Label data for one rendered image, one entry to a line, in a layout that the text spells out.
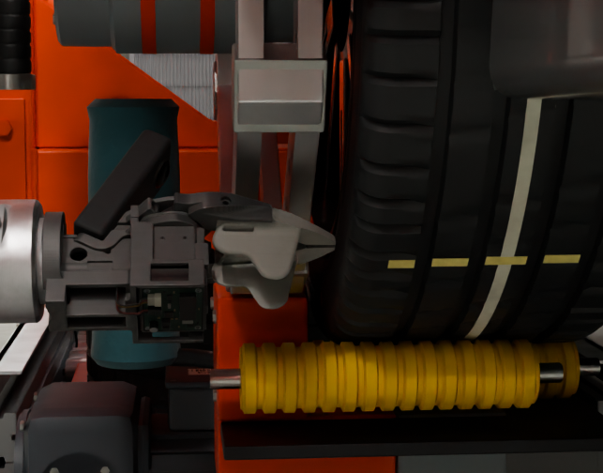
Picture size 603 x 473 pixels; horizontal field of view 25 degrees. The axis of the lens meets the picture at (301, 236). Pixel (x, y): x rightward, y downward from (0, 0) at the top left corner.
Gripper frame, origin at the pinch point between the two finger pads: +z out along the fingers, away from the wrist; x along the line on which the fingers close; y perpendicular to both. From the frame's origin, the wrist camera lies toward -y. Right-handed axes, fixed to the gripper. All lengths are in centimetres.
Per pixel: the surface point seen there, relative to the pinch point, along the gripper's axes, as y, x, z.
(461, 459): 4.0, -26.9, 14.7
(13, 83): -33.8, -17.1, -26.4
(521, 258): 3.1, 0.9, 15.0
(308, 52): -5.4, 13.7, -1.3
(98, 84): -55, -38, -20
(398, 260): 3.1, 0.8, 5.7
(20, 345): -48, -83, -33
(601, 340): -169, -259, 119
